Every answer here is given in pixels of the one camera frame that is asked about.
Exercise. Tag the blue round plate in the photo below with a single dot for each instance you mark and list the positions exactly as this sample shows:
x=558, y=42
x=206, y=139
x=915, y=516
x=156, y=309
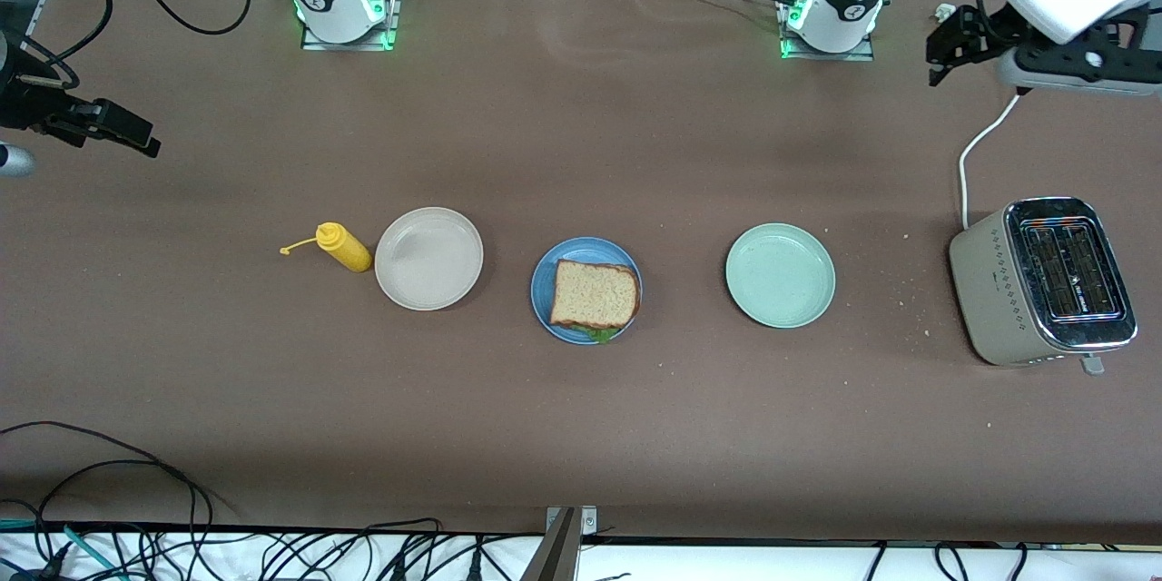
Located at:
x=542, y=290

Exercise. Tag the silver corner bracket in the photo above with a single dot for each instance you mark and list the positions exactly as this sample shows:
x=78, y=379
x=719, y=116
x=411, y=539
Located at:
x=588, y=519

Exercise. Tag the beige and chrome toaster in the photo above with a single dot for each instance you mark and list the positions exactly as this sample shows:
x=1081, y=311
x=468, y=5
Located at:
x=994, y=290

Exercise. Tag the pale green round plate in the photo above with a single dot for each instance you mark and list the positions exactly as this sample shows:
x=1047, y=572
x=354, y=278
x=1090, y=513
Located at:
x=781, y=276

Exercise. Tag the yellow mustard squeeze bottle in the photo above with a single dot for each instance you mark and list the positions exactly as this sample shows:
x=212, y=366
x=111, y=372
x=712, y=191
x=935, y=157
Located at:
x=345, y=247

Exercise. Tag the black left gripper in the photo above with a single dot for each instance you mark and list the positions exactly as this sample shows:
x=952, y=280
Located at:
x=984, y=29

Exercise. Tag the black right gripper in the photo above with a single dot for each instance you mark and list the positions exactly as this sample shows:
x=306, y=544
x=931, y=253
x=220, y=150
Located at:
x=20, y=102

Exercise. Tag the beige round plate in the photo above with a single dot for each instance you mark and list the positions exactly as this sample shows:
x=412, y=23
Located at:
x=428, y=259

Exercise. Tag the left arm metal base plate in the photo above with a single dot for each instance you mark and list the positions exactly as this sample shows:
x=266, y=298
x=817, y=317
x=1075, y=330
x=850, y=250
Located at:
x=826, y=55

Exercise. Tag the green lettuce leaf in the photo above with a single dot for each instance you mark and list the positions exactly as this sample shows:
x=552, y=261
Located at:
x=601, y=335

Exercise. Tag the grey aluminium extrusion post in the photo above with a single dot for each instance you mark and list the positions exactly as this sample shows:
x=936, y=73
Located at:
x=549, y=558

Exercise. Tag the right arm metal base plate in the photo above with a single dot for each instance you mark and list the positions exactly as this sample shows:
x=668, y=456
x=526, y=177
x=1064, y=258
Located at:
x=392, y=9

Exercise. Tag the brown bread slice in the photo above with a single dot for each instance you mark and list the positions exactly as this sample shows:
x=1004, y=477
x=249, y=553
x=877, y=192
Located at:
x=595, y=293

